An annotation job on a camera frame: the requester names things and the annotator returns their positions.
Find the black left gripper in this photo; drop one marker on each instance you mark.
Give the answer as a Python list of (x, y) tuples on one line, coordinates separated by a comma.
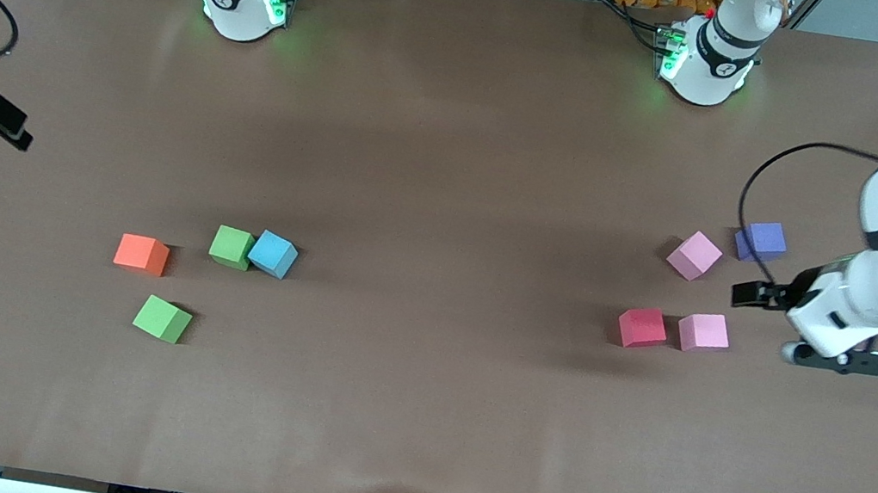
[(781, 295)]

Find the pink foam block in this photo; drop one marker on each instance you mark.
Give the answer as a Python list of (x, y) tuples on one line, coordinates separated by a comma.
[(694, 254), (703, 331)]

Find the red foam block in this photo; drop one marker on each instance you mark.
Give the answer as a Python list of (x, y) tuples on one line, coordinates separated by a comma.
[(641, 327)]

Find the orange foam block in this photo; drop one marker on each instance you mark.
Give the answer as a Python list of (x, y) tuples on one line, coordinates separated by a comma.
[(140, 252)]

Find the green foam block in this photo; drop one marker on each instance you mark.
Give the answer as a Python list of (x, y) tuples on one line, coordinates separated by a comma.
[(230, 246), (161, 318)]

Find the purple foam block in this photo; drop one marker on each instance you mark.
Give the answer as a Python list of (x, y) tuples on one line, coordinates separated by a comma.
[(764, 240)]

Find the blue foam block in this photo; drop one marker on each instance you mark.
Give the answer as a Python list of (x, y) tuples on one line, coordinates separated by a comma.
[(273, 252)]

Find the large paper table cover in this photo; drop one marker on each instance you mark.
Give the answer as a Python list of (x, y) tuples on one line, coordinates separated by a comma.
[(421, 366)]

